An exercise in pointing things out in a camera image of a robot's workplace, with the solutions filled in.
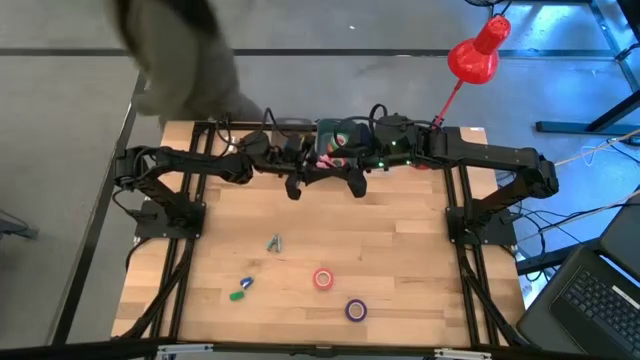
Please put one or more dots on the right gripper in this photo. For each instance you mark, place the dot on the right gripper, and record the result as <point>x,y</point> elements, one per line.
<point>360,145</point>

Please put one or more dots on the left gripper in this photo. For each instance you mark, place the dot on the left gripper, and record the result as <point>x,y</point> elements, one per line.
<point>297,155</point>

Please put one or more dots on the teal staple remover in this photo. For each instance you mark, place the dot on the teal staple remover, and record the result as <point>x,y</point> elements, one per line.
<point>274,245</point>

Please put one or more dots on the pink tape roll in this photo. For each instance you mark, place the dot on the pink tape roll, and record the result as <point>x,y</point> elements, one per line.
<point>316,280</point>

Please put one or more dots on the blue mini stapler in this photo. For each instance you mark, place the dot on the blue mini stapler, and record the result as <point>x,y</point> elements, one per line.
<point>247,282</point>

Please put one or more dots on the green mini stapler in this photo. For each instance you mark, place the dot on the green mini stapler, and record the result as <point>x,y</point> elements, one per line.
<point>237,296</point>

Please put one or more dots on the purple tape roll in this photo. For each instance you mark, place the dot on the purple tape roll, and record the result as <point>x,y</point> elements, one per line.
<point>348,310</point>

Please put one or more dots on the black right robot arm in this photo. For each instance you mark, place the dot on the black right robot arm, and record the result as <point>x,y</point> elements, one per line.
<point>480,152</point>

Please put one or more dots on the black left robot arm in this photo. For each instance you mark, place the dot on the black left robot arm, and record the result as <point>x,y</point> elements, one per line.
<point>200,162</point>

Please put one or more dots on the teal plastic bin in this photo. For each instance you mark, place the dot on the teal plastic bin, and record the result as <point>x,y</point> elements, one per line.
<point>324,131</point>

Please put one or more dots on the smoky grey plastic bin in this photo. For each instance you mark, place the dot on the smoky grey plastic bin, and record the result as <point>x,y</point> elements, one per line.
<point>295,120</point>

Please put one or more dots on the person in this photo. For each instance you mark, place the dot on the person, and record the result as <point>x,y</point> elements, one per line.
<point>185,60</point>

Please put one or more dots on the red desk lamp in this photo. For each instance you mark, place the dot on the red desk lamp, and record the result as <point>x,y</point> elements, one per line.
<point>472,60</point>

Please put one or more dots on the black desk crossbar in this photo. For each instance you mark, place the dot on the black desk crossbar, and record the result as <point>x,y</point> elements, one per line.
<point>550,260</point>

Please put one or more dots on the black open laptop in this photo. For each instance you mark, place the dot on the black open laptop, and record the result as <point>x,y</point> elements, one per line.
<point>590,310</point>

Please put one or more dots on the grey floor stand foot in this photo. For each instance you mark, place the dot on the grey floor stand foot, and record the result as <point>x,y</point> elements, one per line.
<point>15,227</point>

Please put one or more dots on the black aluminium table frame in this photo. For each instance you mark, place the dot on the black aluminium table frame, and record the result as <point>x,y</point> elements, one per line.
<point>448,192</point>

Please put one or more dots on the silver metal bracket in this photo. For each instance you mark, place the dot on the silver metal bracket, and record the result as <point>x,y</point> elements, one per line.
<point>462,353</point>
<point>185,348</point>

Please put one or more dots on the black desk frame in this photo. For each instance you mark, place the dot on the black desk frame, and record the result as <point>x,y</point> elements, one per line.
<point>575,127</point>

